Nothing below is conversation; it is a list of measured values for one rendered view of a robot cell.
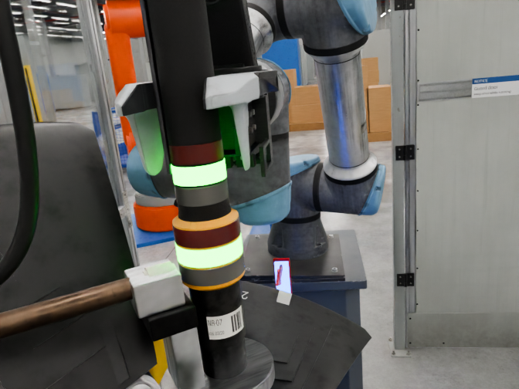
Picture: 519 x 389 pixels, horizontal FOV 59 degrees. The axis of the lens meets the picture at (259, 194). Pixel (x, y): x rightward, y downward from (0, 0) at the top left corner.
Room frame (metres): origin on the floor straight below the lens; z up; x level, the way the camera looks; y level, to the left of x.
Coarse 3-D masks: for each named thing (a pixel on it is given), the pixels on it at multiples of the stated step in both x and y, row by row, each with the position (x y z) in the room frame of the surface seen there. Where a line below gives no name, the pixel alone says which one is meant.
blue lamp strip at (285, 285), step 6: (276, 264) 0.62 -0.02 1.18; (282, 264) 0.62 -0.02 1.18; (288, 264) 0.62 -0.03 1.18; (276, 270) 0.62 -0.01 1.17; (288, 270) 0.62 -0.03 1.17; (282, 276) 0.62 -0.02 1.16; (288, 276) 0.62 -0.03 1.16; (282, 282) 0.62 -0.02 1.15; (288, 282) 0.62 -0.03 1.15; (276, 288) 0.62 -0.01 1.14; (282, 288) 0.62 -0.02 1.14; (288, 288) 0.62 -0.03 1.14
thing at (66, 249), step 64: (0, 128) 0.36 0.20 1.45; (64, 128) 0.39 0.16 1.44; (0, 192) 0.32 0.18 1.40; (64, 192) 0.34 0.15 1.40; (0, 256) 0.28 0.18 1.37; (64, 256) 0.30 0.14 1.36; (128, 256) 0.31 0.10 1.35; (64, 320) 0.27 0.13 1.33; (128, 320) 0.28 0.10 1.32; (0, 384) 0.24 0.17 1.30; (64, 384) 0.24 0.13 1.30; (128, 384) 0.25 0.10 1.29
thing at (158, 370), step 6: (156, 342) 0.65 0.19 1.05; (162, 342) 0.67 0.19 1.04; (156, 348) 0.65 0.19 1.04; (162, 348) 0.67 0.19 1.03; (156, 354) 0.64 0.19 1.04; (162, 354) 0.66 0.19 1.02; (162, 360) 0.66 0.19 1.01; (156, 366) 0.63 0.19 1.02; (162, 366) 0.66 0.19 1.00; (150, 372) 0.62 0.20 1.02; (156, 372) 0.63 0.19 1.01; (162, 372) 0.65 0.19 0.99; (156, 378) 0.63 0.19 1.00
